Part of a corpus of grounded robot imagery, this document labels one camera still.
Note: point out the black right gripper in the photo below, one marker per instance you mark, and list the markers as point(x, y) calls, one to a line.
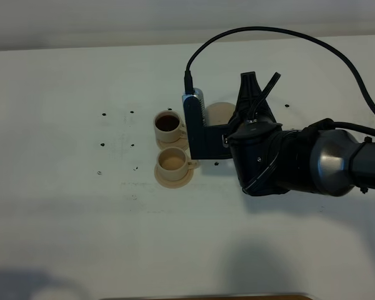
point(267, 159)

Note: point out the beige teapot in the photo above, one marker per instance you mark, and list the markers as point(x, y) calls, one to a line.
point(219, 113)

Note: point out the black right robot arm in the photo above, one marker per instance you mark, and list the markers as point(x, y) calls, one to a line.
point(326, 157)

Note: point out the beige far cup saucer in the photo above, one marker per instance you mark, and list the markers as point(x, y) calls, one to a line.
point(181, 143)

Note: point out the beige cup saucer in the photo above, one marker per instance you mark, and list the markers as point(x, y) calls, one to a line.
point(173, 181)
point(181, 143)

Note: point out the beige far teacup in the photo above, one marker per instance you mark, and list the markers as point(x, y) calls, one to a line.
point(169, 127)

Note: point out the beige teacup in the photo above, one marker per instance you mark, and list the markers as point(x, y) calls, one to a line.
point(173, 164)
point(169, 127)

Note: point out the beige near teacup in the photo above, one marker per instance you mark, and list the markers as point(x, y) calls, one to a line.
point(173, 164)

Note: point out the beige near cup saucer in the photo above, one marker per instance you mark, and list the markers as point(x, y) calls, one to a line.
point(173, 181)

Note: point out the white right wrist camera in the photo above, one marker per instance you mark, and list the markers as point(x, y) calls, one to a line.
point(193, 106)

